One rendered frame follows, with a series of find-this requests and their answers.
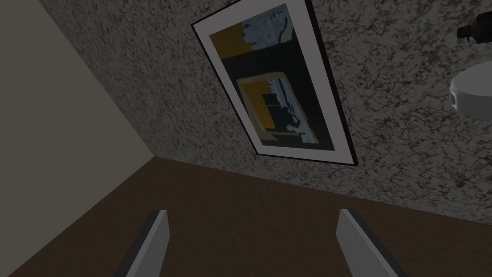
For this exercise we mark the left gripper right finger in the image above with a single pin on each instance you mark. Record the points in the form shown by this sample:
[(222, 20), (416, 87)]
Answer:
[(359, 248)]

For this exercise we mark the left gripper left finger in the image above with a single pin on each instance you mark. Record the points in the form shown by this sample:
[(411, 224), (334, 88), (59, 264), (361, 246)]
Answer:
[(149, 248)]

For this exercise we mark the framed abstract wall picture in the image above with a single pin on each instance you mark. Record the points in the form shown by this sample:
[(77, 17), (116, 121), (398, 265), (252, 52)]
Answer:
[(271, 84)]

